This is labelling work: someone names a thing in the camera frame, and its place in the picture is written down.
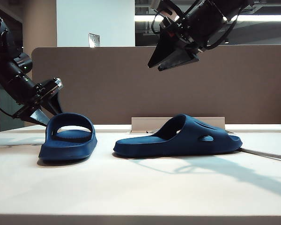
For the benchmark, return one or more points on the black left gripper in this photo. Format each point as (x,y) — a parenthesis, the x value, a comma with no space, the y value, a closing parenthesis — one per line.
(25,93)

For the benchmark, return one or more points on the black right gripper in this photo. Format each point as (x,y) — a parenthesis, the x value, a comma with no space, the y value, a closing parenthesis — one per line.
(201,21)

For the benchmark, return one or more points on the blue rubber slide slipper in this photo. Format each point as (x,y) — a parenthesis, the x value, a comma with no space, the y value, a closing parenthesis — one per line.
(178,145)
(68,147)

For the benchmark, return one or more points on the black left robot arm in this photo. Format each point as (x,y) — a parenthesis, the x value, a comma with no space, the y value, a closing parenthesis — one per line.
(0,42)

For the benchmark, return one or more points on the brown desk partition panel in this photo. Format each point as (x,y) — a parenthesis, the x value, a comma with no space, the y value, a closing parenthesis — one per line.
(107,82)

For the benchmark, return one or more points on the interior glass window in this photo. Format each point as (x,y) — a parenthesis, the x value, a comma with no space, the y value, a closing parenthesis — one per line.
(260,32)

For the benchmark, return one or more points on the white ceiling light strip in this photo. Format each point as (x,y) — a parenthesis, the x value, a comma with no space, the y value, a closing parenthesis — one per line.
(267,18)

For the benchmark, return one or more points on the silver metal wall plate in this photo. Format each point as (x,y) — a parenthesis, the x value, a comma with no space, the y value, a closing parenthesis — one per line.
(94,40)

